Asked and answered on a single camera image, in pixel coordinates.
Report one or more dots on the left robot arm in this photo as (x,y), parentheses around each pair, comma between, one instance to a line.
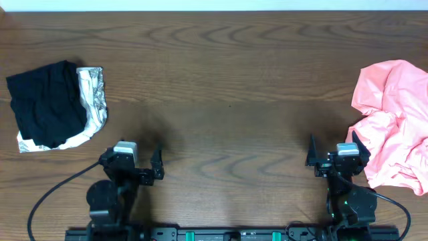
(111,200)

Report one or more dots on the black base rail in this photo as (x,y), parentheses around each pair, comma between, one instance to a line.
(289,233)

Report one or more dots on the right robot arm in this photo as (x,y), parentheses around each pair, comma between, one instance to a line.
(352,207)

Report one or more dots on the black t-shirt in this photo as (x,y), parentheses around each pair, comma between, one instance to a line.
(46,103)

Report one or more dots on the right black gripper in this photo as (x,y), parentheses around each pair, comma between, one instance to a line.
(325,165)

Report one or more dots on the white patterned folded garment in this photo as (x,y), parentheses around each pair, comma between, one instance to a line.
(93,100)

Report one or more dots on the pink t-shirt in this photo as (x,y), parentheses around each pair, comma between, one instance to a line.
(392,97)

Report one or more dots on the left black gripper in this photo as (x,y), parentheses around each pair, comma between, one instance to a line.
(145,179)

